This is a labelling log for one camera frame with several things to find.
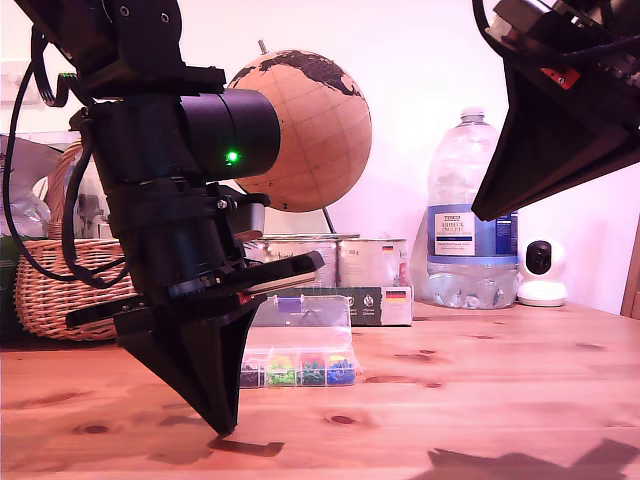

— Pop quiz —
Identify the white wall light switch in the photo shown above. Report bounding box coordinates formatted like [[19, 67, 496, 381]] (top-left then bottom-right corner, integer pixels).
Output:
[[0, 59, 39, 107]]

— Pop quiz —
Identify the dark green packet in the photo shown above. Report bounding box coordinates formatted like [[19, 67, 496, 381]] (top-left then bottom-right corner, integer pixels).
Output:
[[0, 234, 24, 347]]

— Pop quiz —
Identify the clear plastic pin box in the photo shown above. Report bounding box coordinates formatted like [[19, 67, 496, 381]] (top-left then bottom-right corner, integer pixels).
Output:
[[239, 294, 362, 390]]

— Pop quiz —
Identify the silver foil bag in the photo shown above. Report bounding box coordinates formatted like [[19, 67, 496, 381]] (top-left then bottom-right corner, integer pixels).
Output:
[[0, 133, 66, 239]]

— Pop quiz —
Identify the small white round camera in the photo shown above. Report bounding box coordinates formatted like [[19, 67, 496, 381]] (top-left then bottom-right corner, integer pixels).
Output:
[[516, 237, 569, 308]]

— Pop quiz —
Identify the black ribbon cable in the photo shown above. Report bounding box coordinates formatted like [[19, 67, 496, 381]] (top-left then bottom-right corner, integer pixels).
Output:
[[28, 27, 77, 109]]

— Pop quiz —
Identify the white can red label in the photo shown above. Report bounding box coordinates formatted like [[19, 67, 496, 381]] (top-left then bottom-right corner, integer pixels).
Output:
[[259, 239, 341, 290]]

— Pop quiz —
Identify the large clear water bottle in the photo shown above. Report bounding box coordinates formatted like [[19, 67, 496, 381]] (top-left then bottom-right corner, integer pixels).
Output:
[[409, 105, 521, 310]]

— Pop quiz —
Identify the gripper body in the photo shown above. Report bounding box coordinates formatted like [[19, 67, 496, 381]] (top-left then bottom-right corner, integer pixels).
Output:
[[66, 218, 325, 329]]

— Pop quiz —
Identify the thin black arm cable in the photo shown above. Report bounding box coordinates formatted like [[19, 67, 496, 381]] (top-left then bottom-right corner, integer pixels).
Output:
[[61, 134, 132, 290], [1, 59, 127, 292]]

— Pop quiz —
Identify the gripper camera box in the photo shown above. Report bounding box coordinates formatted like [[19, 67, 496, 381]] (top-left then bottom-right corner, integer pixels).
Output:
[[222, 193, 267, 241], [492, 0, 541, 41]]

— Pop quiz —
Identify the wicker basket with handle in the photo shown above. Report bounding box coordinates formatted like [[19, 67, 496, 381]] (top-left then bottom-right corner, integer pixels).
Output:
[[13, 138, 151, 342]]

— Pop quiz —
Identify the cardboard tray of cans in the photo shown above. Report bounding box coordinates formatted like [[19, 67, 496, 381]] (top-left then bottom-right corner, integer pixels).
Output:
[[249, 285, 414, 328]]

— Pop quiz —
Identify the white can flag print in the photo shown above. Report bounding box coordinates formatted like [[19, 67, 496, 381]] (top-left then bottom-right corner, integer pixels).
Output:
[[338, 238, 409, 289]]

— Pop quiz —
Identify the clear plastic container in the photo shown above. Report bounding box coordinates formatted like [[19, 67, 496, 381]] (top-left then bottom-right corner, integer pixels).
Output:
[[47, 169, 112, 239]]

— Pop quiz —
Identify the brown wooden chair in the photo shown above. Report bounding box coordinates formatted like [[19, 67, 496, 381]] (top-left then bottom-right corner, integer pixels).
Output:
[[619, 209, 640, 321]]

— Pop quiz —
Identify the cork globe on stand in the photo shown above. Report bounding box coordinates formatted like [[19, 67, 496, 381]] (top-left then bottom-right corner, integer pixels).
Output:
[[227, 39, 374, 242]]

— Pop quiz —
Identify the thin black camera cable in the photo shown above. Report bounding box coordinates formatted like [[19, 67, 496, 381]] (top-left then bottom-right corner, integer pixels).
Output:
[[471, 0, 509, 56]]

